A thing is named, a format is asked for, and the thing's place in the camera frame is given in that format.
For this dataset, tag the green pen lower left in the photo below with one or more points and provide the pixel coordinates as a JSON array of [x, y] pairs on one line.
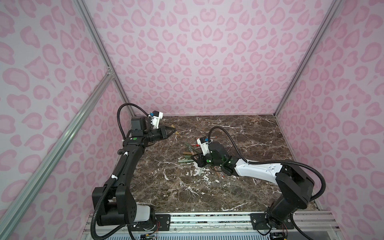
[[186, 161]]

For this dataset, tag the green pen upper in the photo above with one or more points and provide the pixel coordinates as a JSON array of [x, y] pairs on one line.
[[191, 148]]

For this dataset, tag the diagonal aluminium frame bar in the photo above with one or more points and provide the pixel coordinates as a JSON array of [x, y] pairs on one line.
[[21, 204]]

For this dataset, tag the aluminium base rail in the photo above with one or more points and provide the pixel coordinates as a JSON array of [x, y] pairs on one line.
[[319, 225]]

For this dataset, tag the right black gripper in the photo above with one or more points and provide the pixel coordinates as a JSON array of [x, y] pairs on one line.
[[200, 160]]

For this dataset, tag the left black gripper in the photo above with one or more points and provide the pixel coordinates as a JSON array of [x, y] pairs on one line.
[[163, 133]]

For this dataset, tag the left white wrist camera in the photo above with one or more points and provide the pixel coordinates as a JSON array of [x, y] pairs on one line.
[[155, 118]]

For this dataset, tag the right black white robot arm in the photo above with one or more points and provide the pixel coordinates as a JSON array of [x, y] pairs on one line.
[[296, 186]]

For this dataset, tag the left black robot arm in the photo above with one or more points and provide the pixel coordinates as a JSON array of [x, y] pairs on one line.
[[114, 204]]

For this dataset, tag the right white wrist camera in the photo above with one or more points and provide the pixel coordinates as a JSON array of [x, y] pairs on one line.
[[203, 142]]

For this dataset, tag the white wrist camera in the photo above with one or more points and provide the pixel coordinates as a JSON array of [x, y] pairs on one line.
[[203, 142], [155, 118]]

